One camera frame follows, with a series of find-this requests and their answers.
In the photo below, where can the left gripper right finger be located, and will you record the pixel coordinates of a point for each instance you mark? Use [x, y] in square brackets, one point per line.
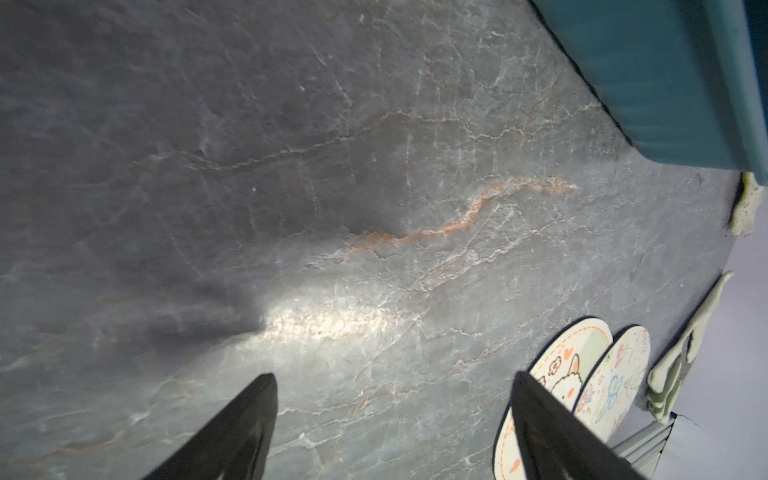
[554, 444]

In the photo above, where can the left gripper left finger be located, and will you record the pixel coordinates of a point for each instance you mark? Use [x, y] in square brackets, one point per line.
[235, 443]

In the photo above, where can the butterfly cream coaster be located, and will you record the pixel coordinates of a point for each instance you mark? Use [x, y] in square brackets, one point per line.
[612, 387]

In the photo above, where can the alpaca cream coaster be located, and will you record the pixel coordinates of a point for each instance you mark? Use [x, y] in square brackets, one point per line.
[561, 368]

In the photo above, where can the teal plastic storage box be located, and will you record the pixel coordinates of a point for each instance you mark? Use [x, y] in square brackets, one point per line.
[686, 81]

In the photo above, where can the white grey glove near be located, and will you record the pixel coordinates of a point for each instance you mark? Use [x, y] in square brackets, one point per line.
[666, 378]

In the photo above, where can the white work glove far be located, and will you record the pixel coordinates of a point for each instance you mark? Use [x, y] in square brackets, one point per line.
[744, 213]

